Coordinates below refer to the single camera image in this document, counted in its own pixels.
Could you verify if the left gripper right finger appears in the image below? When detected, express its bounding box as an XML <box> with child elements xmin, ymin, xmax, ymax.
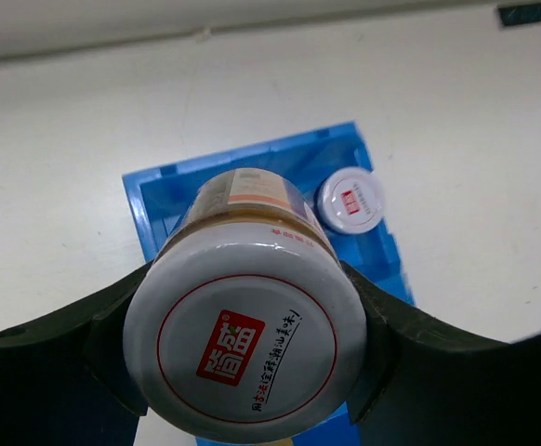
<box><xmin>344</xmin><ymin>265</ymin><xmax>541</xmax><ymax>445</ymax></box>

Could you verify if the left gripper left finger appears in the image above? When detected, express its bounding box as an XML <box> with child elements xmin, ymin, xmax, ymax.
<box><xmin>0</xmin><ymin>265</ymin><xmax>150</xmax><ymax>445</ymax></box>

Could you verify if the white-lid spice jar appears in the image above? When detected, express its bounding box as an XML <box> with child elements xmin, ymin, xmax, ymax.
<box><xmin>123</xmin><ymin>168</ymin><xmax>367</xmax><ymax>444</ymax></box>
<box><xmin>315</xmin><ymin>167</ymin><xmax>386</xmax><ymax>235</ymax></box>

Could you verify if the blue three-compartment plastic bin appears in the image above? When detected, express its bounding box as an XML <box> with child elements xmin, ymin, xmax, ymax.
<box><xmin>123</xmin><ymin>124</ymin><xmax>413</xmax><ymax>444</ymax></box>

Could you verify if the right black corner label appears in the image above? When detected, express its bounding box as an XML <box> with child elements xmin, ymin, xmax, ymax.
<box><xmin>496</xmin><ymin>1</ymin><xmax>541</xmax><ymax>28</ymax></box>

